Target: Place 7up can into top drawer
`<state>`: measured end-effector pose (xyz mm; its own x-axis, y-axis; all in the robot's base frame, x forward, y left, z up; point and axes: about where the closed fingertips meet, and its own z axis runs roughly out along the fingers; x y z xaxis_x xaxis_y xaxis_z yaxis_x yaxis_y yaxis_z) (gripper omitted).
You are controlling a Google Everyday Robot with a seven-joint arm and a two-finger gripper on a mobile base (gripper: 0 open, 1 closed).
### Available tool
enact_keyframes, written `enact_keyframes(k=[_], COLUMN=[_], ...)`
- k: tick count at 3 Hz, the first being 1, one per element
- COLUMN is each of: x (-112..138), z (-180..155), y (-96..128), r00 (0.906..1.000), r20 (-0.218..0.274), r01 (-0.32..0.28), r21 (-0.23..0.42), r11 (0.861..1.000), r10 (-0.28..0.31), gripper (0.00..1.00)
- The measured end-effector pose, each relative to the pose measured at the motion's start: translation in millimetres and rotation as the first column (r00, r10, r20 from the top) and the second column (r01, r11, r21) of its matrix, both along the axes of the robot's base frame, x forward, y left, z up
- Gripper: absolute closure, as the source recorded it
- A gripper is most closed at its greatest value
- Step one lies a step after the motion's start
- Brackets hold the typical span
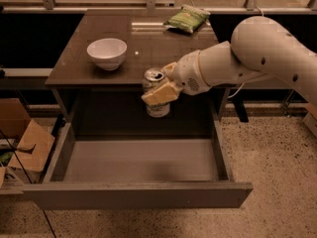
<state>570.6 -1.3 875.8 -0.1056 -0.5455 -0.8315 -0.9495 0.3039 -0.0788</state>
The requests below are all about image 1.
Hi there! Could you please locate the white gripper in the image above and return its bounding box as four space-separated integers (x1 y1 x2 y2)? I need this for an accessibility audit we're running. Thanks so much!
142 51 210 106

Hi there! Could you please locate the green 7up soda can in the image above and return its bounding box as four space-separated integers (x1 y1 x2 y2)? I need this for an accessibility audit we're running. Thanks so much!
143 67 170 118

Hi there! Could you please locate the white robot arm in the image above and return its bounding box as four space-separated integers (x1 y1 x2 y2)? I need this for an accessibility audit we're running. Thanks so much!
142 16 317 106

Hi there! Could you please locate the grey cabinet with top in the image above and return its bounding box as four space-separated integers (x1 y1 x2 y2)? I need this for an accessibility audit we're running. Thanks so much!
46 10 223 140

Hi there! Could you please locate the grey open top drawer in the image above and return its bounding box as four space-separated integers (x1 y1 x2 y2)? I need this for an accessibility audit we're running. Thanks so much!
22 96 255 211

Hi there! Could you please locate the white ceramic bowl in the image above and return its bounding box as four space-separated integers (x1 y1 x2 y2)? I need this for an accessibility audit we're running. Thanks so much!
86 38 127 70

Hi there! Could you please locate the green chip bag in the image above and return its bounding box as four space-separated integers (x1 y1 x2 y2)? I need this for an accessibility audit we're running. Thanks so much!
163 5 210 34

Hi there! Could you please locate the cardboard box at right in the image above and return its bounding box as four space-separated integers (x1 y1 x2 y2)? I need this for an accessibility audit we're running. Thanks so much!
303 103 317 138

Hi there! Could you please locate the brown cardboard box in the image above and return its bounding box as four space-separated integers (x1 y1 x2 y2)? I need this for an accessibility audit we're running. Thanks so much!
0 98 56 195

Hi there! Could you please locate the white cable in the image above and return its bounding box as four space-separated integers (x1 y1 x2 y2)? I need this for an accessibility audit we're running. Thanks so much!
227 82 246 100

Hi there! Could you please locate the black thin cable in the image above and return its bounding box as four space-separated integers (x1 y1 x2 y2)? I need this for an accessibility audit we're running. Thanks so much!
0 129 57 238

